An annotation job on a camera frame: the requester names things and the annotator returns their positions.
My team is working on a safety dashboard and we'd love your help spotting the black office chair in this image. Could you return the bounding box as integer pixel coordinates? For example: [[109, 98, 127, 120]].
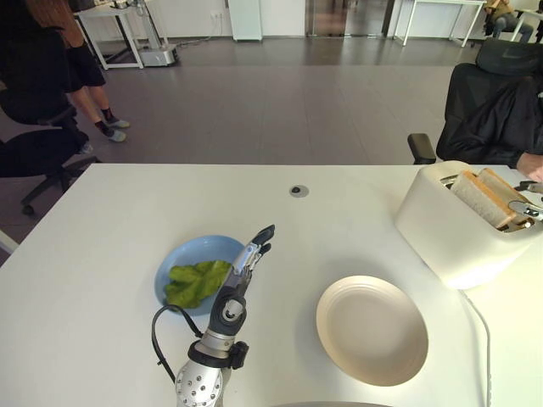
[[406, 36, 543, 166], [0, 99, 104, 218]]

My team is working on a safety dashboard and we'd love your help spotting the person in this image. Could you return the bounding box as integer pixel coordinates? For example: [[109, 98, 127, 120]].
[[483, 0, 535, 43], [435, 63, 543, 182], [63, 16, 132, 143], [0, 0, 93, 179]]

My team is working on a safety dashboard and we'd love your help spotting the white cord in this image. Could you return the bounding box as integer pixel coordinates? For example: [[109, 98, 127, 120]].
[[460, 287, 495, 407]]

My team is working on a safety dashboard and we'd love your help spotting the blue plate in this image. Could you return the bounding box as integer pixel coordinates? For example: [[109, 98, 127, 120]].
[[154, 235, 248, 318]]

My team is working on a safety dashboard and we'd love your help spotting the cream plate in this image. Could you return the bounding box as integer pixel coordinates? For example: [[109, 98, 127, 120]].
[[315, 275, 430, 387]]

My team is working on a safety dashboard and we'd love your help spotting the black cable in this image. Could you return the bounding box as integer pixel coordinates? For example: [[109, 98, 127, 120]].
[[151, 304, 204, 383]]

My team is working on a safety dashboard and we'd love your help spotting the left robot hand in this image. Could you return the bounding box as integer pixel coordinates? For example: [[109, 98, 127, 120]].
[[198, 224, 277, 349]]

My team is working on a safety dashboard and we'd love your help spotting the bread slice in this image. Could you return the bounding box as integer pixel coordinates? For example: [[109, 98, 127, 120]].
[[449, 170, 518, 231], [478, 167, 536, 230]]

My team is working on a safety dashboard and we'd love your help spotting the grey wheeled stand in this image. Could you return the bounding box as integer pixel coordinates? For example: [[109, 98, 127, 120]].
[[134, 0, 178, 68]]

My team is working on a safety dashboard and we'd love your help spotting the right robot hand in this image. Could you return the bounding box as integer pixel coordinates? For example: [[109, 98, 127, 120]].
[[507, 180, 543, 222]]

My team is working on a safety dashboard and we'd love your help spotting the cream toaster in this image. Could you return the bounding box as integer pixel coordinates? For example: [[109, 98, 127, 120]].
[[394, 160, 543, 291]]

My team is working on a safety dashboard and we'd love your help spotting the green lettuce leaf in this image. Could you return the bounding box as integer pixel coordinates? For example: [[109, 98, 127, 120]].
[[164, 259, 232, 310]]

